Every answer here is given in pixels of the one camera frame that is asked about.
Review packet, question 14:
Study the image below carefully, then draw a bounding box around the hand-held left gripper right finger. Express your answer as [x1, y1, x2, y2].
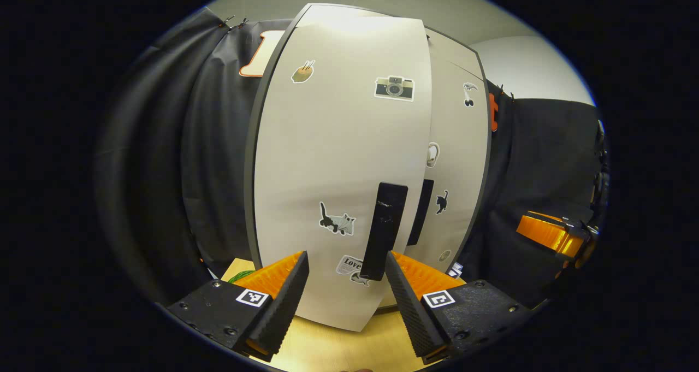
[385, 250, 533, 364]

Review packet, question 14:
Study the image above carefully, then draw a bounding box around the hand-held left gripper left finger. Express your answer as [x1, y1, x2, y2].
[167, 251, 310, 362]

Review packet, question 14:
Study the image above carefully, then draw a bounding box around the white door with headphone sticker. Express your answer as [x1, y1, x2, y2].
[407, 61, 492, 307]

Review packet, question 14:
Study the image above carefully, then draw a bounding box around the white door with camera sticker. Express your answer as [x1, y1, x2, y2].
[244, 3, 433, 332]

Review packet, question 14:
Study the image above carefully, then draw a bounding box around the black door handle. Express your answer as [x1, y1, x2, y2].
[407, 179, 435, 246]
[360, 182, 409, 281]

